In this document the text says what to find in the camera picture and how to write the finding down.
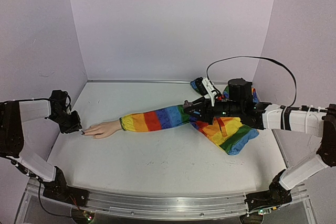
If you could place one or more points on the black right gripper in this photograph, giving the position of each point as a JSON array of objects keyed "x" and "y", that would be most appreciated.
[{"x": 206, "y": 110}]

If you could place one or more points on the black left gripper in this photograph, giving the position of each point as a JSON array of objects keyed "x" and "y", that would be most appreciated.
[{"x": 76, "y": 126}]

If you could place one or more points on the purple nail polish bottle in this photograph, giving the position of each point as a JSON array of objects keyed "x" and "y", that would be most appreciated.
[{"x": 187, "y": 104}]

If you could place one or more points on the mannequin hand with forearm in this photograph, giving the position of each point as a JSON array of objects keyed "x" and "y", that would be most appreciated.
[{"x": 103, "y": 130}]

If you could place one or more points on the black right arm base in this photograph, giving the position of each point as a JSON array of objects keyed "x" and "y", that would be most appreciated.
[{"x": 275, "y": 196}]

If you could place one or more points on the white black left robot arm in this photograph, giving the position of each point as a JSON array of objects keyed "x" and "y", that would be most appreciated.
[{"x": 14, "y": 147}]

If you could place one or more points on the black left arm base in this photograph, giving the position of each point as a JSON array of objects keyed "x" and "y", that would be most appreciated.
[{"x": 59, "y": 190}]

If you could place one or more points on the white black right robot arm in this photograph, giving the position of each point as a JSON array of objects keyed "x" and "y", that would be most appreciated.
[{"x": 319, "y": 122}]

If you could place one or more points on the rainbow striped jacket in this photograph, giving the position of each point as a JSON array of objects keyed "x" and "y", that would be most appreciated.
[{"x": 229, "y": 134}]

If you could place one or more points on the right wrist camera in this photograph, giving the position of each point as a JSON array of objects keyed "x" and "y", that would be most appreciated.
[{"x": 208, "y": 91}]

